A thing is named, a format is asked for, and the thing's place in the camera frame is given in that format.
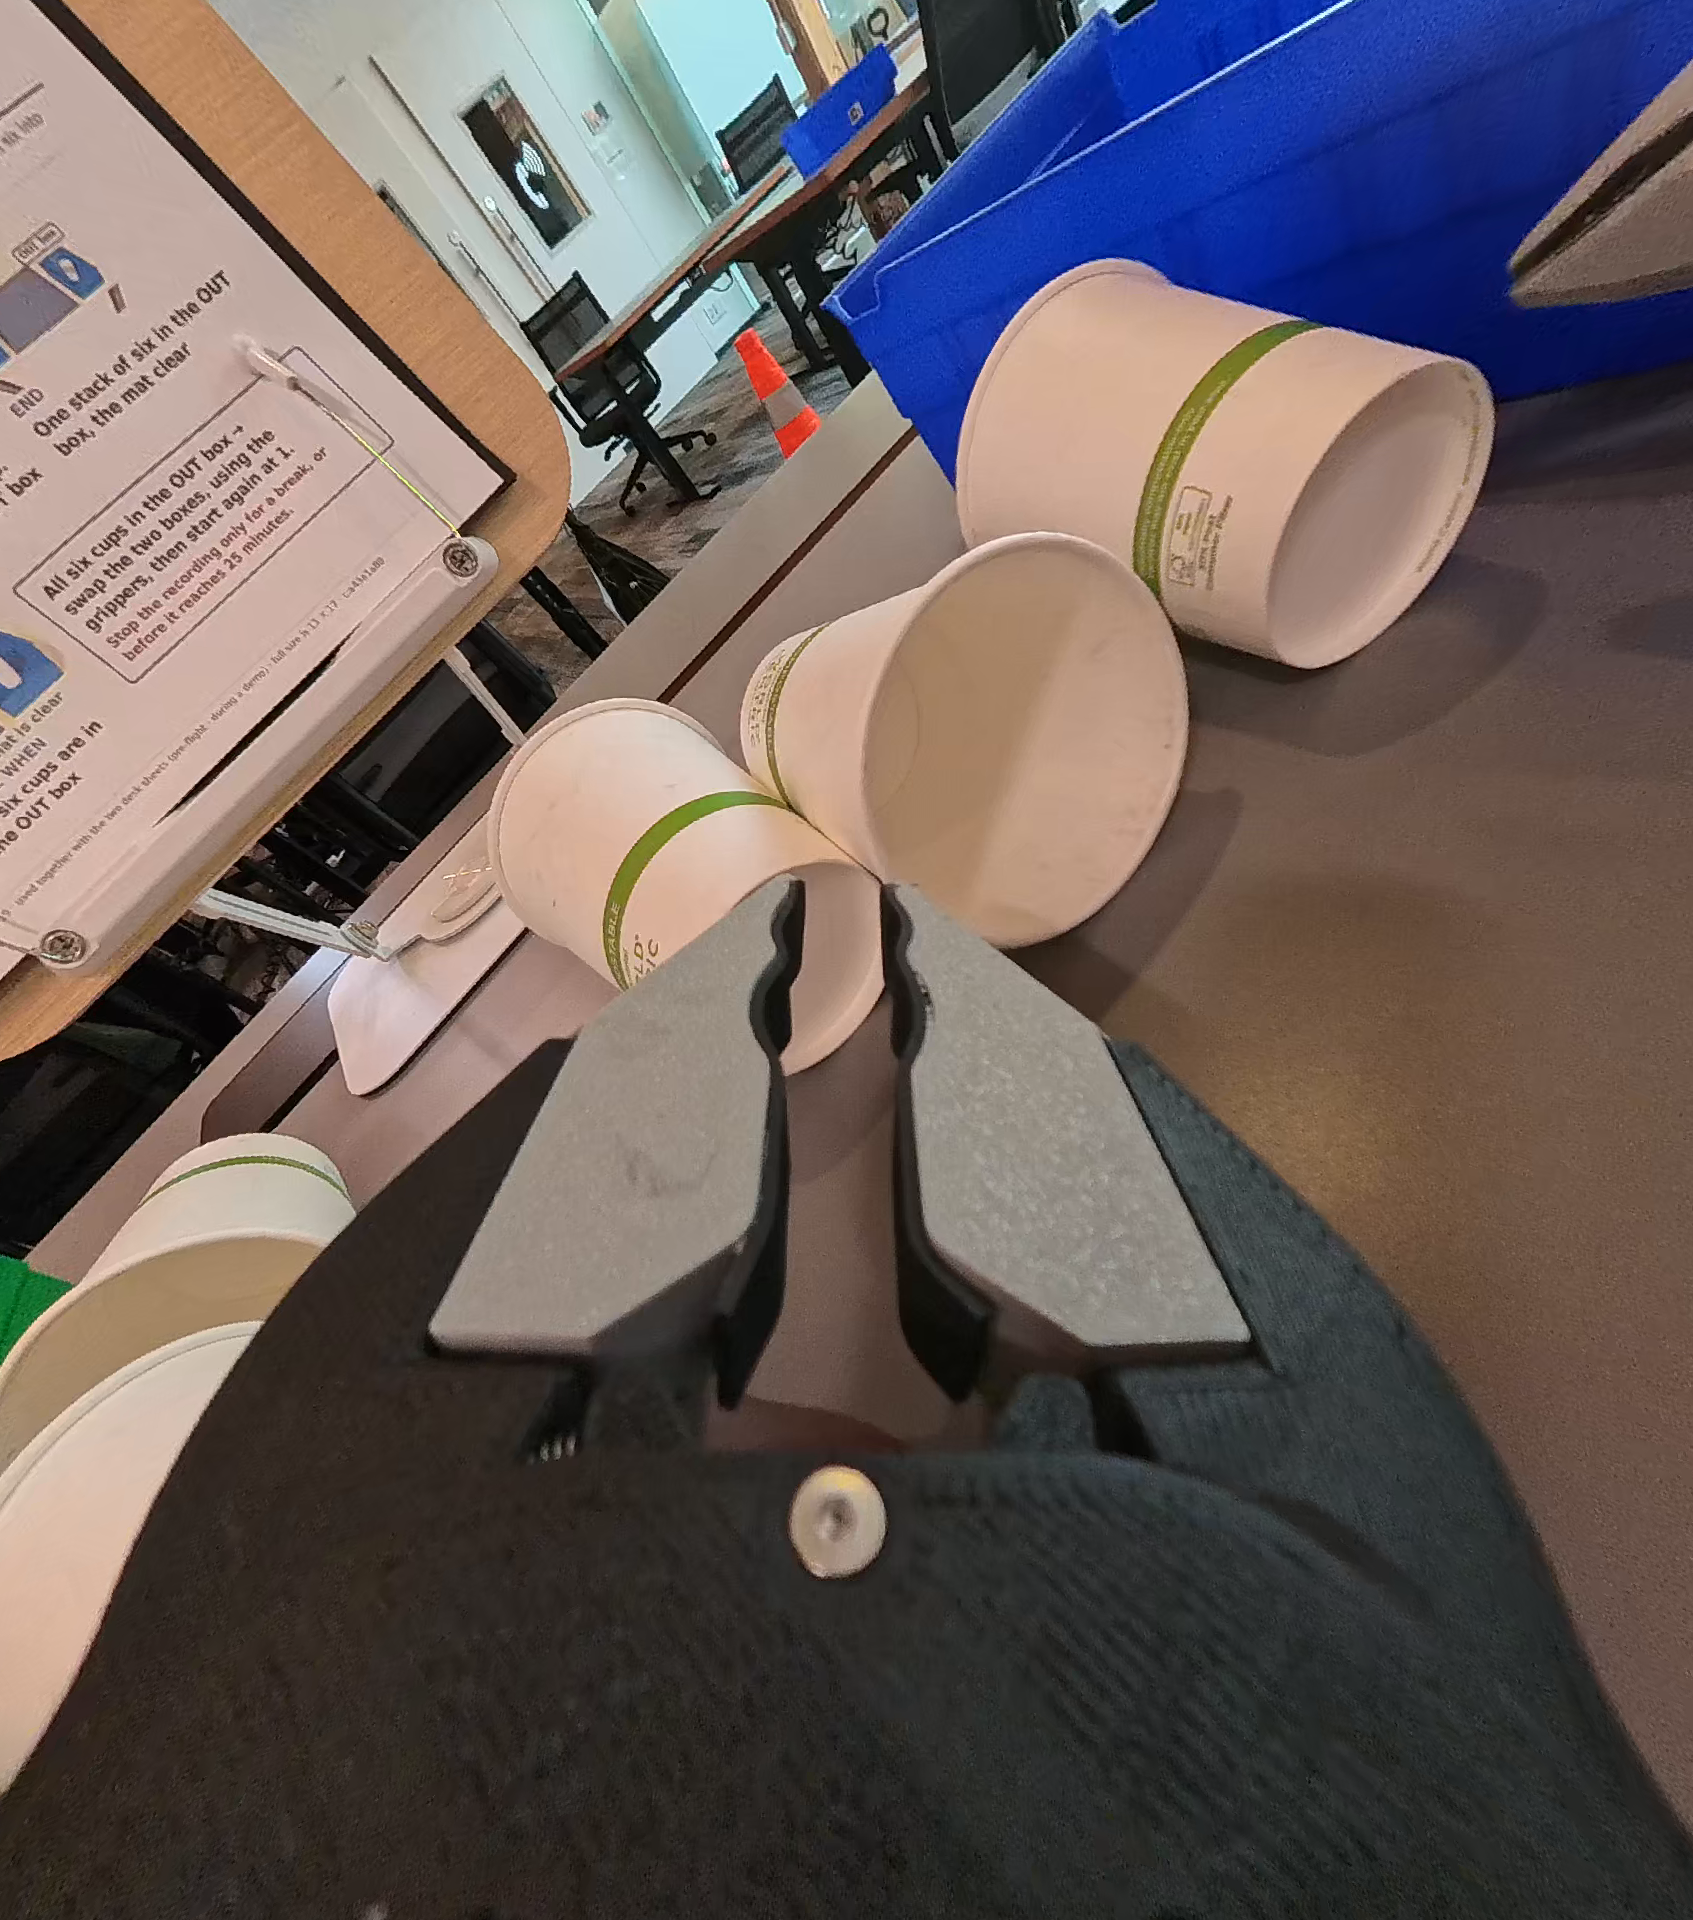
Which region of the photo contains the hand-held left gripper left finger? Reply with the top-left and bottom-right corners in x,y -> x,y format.
426,880 -> 807,1412

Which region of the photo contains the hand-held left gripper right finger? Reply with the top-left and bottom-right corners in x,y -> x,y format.
880,884 -> 1257,1404

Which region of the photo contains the green-banded paper cup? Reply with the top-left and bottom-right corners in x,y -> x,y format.
0,1133 -> 356,1480
741,533 -> 1190,951
0,1319 -> 264,1820
489,698 -> 885,1074
954,259 -> 1497,673

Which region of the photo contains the blue plastic bin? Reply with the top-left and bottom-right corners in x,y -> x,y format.
823,0 -> 1693,490

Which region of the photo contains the white tablet stand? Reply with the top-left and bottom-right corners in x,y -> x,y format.
38,533 -> 549,1100

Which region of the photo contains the orange traffic cone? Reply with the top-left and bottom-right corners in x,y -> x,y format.
734,327 -> 820,460

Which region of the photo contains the small blue storage bin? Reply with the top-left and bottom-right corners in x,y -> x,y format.
785,46 -> 896,175

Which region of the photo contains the black office chair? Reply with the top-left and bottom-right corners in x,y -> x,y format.
521,270 -> 712,503
716,75 -> 800,190

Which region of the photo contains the printed instruction sheet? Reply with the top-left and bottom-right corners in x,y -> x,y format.
0,0 -> 519,1051

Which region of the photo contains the wooden office table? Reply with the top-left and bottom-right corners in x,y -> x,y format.
552,67 -> 968,503

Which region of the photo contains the instruction sheet on stand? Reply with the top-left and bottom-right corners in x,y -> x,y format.
0,0 -> 575,1074

